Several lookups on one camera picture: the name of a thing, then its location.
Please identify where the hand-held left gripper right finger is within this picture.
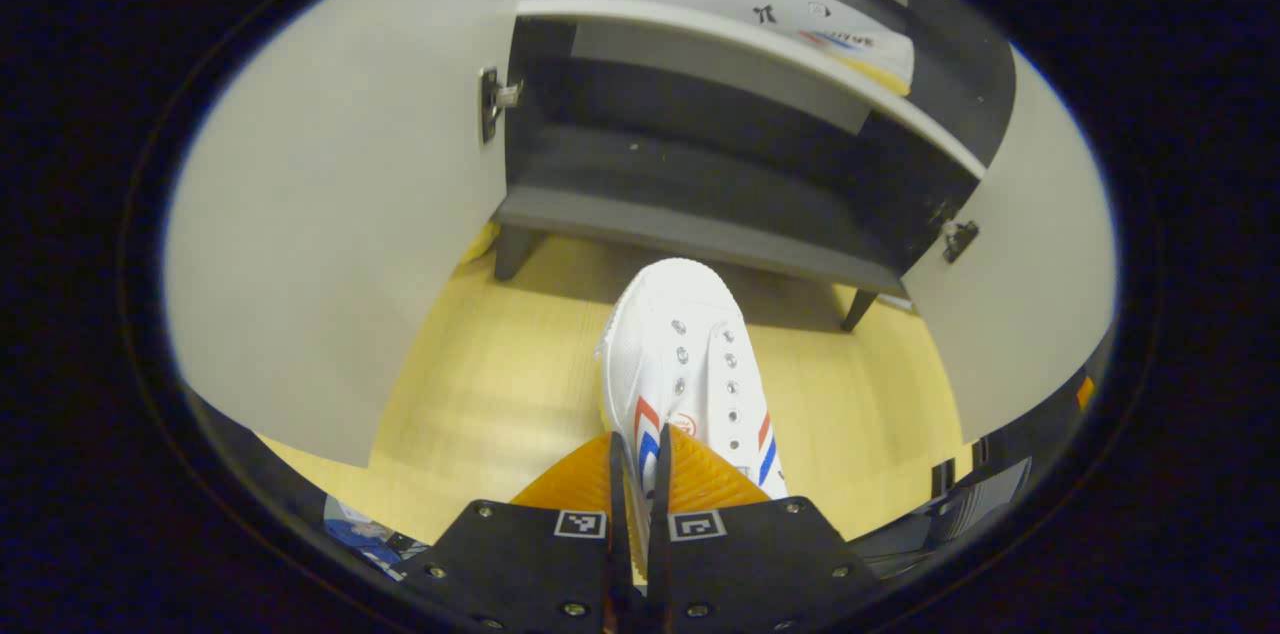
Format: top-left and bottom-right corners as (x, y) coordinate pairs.
(648, 424), (888, 634)

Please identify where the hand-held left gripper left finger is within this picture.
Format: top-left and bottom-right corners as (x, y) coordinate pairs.
(395, 429), (641, 634)

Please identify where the white cabinet door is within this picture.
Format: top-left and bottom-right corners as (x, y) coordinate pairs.
(165, 0), (561, 468)
(900, 49), (1118, 445)

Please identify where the white sneaker shoe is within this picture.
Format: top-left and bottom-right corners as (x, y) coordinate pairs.
(798, 26), (916, 97)
(597, 258), (791, 515)

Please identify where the white shoe cabinet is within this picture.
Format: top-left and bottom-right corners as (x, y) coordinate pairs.
(492, 0), (1019, 333)

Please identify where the metal door hinge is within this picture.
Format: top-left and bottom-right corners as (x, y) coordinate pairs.
(478, 66), (523, 145)
(938, 219), (981, 265)

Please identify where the white cabinet shelf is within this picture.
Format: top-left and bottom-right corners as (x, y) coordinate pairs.
(515, 0), (989, 180)

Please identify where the dark object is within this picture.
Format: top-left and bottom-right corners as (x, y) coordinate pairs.
(850, 434), (1086, 580)

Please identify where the blue white object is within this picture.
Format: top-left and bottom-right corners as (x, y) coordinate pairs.
(322, 497), (426, 577)

